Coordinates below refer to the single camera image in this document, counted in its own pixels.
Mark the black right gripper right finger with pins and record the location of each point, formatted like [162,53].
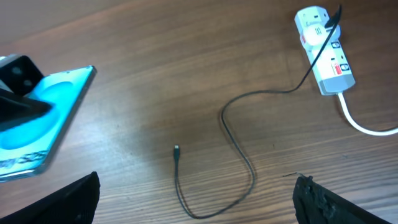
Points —
[315,204]

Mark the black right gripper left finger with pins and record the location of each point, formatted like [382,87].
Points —
[75,203]

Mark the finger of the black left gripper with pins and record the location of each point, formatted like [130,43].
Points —
[17,110]

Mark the smartphone with blue screen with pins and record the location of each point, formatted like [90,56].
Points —
[28,149]

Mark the white charger adapter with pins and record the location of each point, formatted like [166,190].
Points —
[314,36]

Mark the white power strip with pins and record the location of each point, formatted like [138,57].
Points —
[328,63]

